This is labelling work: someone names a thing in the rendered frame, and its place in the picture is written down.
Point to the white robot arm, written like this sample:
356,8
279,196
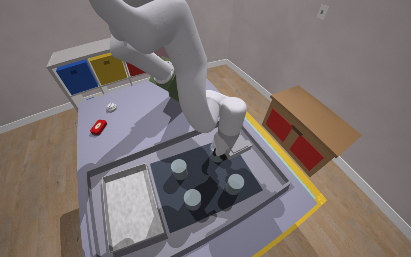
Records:
140,27

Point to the translucent grey cylinder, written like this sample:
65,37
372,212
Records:
214,158
179,169
234,184
192,199

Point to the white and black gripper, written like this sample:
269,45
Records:
219,146

